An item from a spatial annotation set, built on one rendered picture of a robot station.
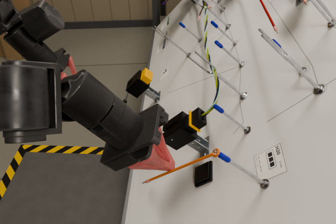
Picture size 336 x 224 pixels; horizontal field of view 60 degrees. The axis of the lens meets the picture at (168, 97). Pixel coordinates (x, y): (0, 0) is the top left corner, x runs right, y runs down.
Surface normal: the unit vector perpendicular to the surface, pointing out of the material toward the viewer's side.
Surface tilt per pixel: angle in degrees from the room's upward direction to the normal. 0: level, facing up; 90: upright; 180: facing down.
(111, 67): 0
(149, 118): 39
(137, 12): 90
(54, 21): 61
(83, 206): 0
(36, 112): 67
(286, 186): 49
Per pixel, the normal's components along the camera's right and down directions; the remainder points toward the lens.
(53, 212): 0.00, -0.76
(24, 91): 0.55, -0.07
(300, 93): -0.75, -0.52
